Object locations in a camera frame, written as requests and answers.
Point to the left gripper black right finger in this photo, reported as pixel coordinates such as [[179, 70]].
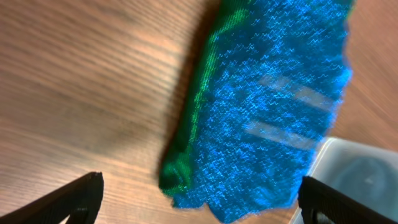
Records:
[[315, 197]]

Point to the blue green sequin cloth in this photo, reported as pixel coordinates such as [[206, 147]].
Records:
[[265, 93]]

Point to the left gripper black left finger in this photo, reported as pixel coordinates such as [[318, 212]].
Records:
[[77, 202]]

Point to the clear plastic storage bin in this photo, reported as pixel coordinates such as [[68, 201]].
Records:
[[366, 174]]

